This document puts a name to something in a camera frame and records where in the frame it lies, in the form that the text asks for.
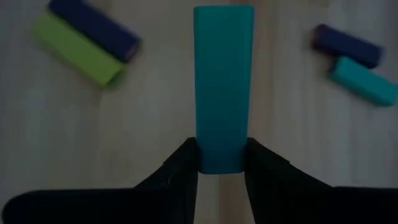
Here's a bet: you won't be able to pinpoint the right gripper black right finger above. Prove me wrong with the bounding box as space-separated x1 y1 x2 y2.
244 137 398 224

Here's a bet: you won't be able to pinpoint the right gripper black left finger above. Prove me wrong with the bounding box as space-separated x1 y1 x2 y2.
0 137 200 224

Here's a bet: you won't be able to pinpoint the lime green toy block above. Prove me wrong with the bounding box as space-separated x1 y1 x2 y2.
30 12 128 90

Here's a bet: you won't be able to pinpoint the purple toy block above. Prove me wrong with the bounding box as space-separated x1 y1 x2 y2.
310 24 386 69
46 0 142 63

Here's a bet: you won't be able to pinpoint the teal toy block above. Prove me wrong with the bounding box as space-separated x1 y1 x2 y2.
328 55 398 108
192 5 256 175

